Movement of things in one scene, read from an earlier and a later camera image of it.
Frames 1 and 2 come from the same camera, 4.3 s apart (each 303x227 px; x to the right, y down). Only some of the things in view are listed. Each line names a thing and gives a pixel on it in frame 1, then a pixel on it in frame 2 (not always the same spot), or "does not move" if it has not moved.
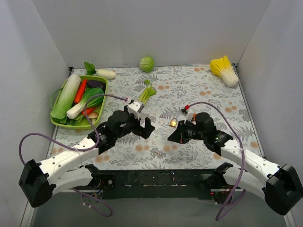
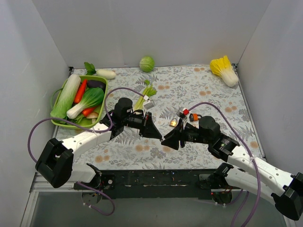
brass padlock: [173, 122] does not move
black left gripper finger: [138, 121] -> [149, 118]
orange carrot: [80, 91] does not move
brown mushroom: [93, 116] does not move
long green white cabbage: [66, 98] does not move
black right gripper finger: [176, 136] -> [172, 142]
